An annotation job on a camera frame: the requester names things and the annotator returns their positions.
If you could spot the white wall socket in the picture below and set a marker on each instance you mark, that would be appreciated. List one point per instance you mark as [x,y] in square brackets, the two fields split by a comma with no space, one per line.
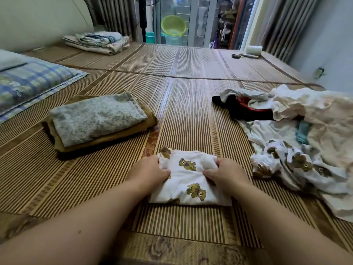
[319,72]

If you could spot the person's left forearm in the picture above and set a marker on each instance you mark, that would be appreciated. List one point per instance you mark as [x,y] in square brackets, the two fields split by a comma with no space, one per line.
[71,229]

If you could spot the cream padded headboard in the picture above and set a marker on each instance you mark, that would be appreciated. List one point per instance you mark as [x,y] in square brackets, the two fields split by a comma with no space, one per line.
[38,19]

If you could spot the white bear print garment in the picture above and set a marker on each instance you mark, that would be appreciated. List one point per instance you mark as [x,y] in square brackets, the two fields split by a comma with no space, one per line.
[187,182]

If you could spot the olive tan shorts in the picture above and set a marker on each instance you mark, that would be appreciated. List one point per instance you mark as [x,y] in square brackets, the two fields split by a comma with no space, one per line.
[144,123]

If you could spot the person's right hand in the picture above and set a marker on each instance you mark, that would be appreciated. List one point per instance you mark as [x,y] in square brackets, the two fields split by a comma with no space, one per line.
[227,175]

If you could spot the person's right forearm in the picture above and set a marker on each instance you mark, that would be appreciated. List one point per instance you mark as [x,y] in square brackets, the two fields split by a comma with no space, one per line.
[292,234]

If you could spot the blue plaid pillow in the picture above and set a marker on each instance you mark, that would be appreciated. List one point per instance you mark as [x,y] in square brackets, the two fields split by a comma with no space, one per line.
[27,82]

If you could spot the grey patterned garment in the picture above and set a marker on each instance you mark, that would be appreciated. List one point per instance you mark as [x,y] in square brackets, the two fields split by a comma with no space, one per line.
[94,118]

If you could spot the light blue garment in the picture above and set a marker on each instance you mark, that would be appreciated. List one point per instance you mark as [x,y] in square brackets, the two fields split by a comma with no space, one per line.
[302,131]

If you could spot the folded striped blanket stack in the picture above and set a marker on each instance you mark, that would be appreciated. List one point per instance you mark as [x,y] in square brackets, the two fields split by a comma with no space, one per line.
[96,42]

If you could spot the sliding glass balcony door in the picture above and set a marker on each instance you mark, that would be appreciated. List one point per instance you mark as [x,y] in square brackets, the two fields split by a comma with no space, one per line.
[198,19]

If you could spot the white paper roll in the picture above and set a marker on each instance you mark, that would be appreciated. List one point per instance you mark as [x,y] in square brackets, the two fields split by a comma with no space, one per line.
[253,50]

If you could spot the pale grey garment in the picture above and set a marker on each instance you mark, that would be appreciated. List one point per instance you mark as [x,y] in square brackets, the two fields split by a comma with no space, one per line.
[242,95]

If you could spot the white bear print pants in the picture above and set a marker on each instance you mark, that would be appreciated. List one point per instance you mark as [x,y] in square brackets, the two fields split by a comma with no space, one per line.
[298,162]

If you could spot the cluttered balcony shelf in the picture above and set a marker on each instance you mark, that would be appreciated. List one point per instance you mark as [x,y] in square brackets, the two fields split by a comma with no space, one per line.
[229,22]

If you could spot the pile of clothes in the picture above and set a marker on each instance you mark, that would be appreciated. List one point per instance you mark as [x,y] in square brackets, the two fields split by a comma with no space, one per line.
[331,118]

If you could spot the person's left hand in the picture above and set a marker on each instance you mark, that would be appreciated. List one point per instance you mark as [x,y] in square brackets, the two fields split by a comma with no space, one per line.
[148,175]

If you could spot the dark brown shorts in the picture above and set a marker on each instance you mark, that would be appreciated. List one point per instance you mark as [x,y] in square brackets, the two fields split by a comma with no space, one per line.
[82,153]

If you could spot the black red garment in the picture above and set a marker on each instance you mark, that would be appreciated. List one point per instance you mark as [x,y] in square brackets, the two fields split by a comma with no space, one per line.
[242,109]

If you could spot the bamboo bed mat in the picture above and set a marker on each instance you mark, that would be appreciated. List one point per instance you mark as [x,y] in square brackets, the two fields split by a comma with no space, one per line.
[182,80]

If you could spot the yellow green basin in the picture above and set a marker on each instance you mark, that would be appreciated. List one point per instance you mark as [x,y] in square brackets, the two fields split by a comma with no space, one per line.
[174,24]

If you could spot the plain white garment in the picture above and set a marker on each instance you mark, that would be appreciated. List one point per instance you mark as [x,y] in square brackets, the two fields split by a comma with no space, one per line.
[270,134]

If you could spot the small dark object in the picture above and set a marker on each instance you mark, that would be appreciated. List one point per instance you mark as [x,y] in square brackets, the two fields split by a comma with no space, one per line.
[236,55]

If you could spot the small teal bucket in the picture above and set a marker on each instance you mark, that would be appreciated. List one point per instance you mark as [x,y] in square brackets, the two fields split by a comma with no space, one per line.
[150,37]

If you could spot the black standing fan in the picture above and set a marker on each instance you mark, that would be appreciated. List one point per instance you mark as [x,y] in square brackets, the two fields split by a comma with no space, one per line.
[142,19]

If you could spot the beige patterned curtain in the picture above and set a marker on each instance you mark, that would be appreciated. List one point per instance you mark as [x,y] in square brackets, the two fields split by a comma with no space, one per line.
[113,13]
[292,24]

